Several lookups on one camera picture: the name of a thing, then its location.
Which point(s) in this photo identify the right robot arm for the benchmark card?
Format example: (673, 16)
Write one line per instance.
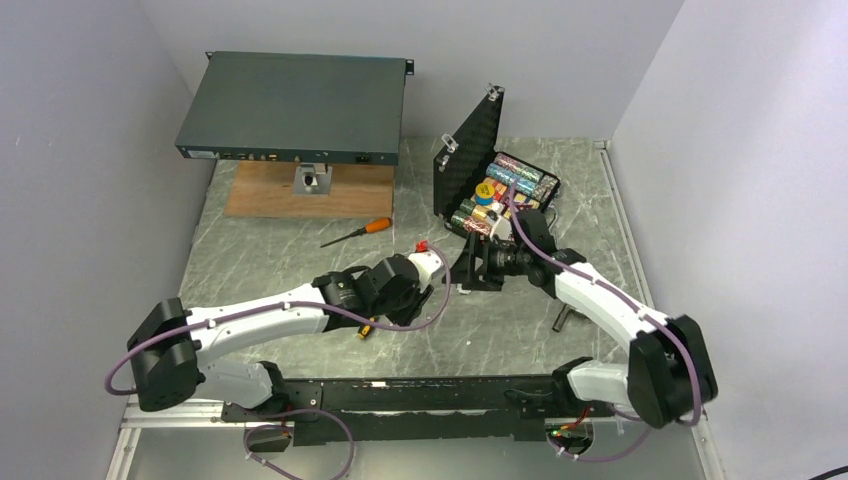
(668, 372)

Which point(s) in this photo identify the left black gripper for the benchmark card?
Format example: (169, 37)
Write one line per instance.
(417, 298)

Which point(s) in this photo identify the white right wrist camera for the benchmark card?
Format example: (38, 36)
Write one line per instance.
(500, 227)

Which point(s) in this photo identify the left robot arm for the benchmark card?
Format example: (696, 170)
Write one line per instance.
(180, 353)

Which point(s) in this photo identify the orange handle screwdriver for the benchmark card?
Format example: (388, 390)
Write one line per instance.
(374, 226)

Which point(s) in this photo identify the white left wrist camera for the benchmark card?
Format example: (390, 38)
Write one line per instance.
(428, 264)

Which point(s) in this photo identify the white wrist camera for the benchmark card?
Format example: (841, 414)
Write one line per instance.
(428, 264)
(500, 227)

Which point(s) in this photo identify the black poker chip case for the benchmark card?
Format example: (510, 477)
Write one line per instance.
(469, 157)

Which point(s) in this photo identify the grey metal T wrench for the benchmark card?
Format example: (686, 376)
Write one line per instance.
(561, 318)

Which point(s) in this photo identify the wooden board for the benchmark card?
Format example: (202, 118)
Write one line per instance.
(264, 190)

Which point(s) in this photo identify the silver metal stand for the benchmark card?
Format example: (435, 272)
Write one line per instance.
(312, 179)

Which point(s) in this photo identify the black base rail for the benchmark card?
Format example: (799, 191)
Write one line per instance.
(520, 407)

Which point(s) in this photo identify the dark green rack server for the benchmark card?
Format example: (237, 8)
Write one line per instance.
(283, 107)

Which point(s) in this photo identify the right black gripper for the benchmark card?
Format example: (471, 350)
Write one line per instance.
(463, 270)

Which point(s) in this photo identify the blue yellow dealer button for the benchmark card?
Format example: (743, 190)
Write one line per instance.
(484, 194)

